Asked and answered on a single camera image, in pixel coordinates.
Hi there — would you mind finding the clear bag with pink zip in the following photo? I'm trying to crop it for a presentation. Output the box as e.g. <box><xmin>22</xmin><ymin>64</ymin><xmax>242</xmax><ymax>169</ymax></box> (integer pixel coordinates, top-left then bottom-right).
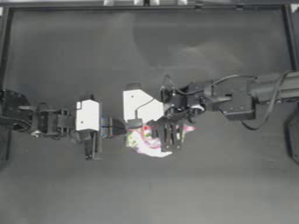
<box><xmin>125</xmin><ymin>122</ymin><xmax>197</xmax><ymax>158</ymax></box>

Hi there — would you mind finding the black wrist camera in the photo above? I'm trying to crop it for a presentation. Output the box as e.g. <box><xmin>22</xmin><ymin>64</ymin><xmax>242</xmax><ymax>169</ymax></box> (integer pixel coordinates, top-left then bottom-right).
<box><xmin>125</xmin><ymin>117</ymin><xmax>144</xmax><ymax>130</ymax></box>
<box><xmin>73</xmin><ymin>130</ymin><xmax>95</xmax><ymax>144</ymax></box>

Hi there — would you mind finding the thin black camera cable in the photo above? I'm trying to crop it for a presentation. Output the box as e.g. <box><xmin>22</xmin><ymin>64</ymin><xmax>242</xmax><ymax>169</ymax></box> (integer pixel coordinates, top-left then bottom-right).
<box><xmin>132</xmin><ymin>97</ymin><xmax>156</xmax><ymax>120</ymax></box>

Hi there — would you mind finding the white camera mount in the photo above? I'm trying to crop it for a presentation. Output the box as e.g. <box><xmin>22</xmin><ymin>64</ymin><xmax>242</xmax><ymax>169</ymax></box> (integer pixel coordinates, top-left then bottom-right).
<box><xmin>122</xmin><ymin>88</ymin><xmax>164</xmax><ymax>123</ymax></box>
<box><xmin>74</xmin><ymin>99</ymin><xmax>101</xmax><ymax>132</ymax></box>

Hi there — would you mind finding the black looping arm cable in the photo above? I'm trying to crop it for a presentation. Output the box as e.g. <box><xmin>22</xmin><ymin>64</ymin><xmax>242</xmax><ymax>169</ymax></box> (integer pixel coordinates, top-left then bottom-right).
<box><xmin>238</xmin><ymin>70</ymin><xmax>294</xmax><ymax>131</ymax></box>

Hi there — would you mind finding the black metal frame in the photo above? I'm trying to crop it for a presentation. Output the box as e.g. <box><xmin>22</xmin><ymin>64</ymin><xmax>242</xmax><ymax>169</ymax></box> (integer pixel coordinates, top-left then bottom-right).
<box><xmin>0</xmin><ymin>1</ymin><xmax>299</xmax><ymax>74</ymax></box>

